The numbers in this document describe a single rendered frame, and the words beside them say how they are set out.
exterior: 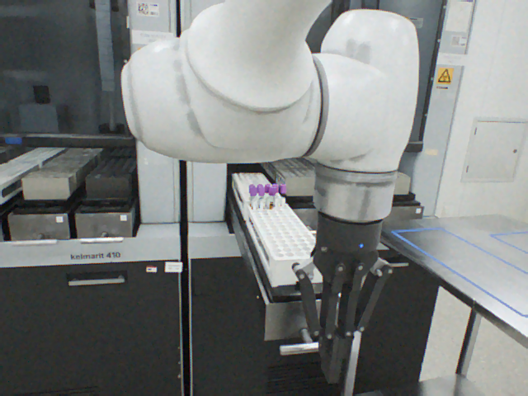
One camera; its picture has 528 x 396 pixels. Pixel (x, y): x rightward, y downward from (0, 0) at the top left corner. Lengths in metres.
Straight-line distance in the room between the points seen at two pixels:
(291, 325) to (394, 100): 0.41
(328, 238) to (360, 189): 0.07
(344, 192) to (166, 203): 0.76
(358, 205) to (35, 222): 0.85
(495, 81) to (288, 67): 2.67
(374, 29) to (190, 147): 0.20
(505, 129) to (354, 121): 2.69
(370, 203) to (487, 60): 2.50
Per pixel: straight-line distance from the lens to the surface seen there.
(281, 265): 0.62
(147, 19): 1.05
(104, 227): 1.04
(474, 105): 2.83
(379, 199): 0.40
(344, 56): 0.37
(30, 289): 1.16
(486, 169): 3.00
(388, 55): 0.37
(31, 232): 1.09
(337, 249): 0.42
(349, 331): 0.51
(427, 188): 1.33
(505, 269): 0.87
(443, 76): 1.28
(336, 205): 0.40
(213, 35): 0.28
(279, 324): 0.64
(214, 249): 1.05
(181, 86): 0.29
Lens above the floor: 1.14
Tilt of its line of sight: 17 degrees down
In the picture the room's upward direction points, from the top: 3 degrees clockwise
